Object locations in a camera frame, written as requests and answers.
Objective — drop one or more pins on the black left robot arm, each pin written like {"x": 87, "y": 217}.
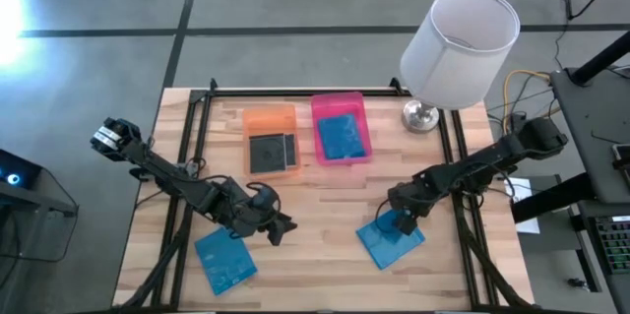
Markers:
{"x": 162, "y": 172}

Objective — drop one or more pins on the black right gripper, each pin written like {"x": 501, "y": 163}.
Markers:
{"x": 406, "y": 196}

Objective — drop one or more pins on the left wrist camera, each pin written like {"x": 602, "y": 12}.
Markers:
{"x": 263, "y": 198}

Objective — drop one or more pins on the black device with blue light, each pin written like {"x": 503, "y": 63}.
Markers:
{"x": 15, "y": 171}

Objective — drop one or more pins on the white paper sheet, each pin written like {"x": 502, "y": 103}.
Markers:
{"x": 526, "y": 223}

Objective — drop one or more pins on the blue jewel case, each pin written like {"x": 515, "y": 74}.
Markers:
{"x": 225, "y": 262}
{"x": 342, "y": 137}
{"x": 384, "y": 247}

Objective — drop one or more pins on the colourful backlit keyboard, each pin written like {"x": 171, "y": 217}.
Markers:
{"x": 615, "y": 242}

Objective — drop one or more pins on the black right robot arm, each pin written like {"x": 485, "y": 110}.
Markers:
{"x": 492, "y": 156}

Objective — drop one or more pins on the orange translucent plastic bin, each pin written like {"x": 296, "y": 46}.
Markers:
{"x": 270, "y": 119}

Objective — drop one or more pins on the black clear jewel case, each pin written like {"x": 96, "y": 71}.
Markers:
{"x": 267, "y": 154}
{"x": 291, "y": 150}

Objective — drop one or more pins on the black power adapter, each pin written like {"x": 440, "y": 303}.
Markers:
{"x": 518, "y": 119}

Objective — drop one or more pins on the black slanted pole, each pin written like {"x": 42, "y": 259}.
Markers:
{"x": 603, "y": 58}

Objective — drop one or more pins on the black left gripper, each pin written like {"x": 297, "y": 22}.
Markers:
{"x": 246, "y": 218}

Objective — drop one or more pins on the grey side table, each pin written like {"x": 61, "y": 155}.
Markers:
{"x": 590, "y": 132}

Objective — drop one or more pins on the pink translucent plastic bin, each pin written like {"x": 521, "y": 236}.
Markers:
{"x": 339, "y": 102}

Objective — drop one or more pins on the white shade silver table lamp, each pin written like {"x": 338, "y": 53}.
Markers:
{"x": 458, "y": 53}

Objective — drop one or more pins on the black aluminium table frame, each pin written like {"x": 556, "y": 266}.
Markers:
{"x": 315, "y": 92}

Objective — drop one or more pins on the black stand beam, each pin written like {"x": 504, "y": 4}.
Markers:
{"x": 551, "y": 201}

